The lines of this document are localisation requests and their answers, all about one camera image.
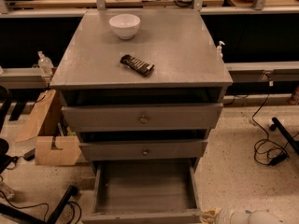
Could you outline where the grey drawer cabinet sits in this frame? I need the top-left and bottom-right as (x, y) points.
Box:
(50, 8), (234, 224)

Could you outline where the clear sanitizer bottle left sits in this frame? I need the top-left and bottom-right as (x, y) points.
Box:
(37, 51), (54, 76)

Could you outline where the grey middle drawer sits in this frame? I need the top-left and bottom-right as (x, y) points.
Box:
(79, 139), (207, 161)

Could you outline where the white pump bottle right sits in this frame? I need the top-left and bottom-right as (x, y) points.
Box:
(216, 41), (225, 58)

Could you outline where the black cable on floor left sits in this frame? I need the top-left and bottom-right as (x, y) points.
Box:
(0, 189), (82, 224)

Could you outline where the white ceramic bowl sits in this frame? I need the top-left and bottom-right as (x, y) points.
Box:
(109, 14), (141, 39)

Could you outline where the grey bottom drawer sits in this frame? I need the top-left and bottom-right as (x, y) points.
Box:
(82, 159), (201, 224)

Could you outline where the black stand leg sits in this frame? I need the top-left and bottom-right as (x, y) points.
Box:
(0, 186), (78, 224)
(272, 118), (299, 155)

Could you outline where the black stand leg left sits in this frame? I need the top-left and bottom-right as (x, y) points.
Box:
(0, 186), (78, 224)

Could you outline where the black stand leg right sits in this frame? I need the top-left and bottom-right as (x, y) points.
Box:
(272, 118), (299, 155)

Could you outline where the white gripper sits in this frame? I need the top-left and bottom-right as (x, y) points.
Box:
(200, 208), (249, 224)

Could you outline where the grey top drawer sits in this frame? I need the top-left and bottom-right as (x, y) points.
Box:
(62, 104), (222, 133)

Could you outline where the grey drawer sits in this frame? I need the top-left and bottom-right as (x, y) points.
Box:
(62, 104), (222, 133)
(82, 159), (201, 224)
(79, 139), (207, 161)

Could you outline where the dark striped snack packet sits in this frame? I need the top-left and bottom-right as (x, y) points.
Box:
(121, 54), (154, 77)

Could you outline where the black power cable with adapter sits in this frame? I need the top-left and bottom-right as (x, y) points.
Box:
(248, 93), (299, 167)

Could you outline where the black chair base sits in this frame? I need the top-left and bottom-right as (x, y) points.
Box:
(0, 86), (20, 175)

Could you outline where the cardboard box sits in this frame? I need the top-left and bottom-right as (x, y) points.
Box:
(15, 90), (81, 166)

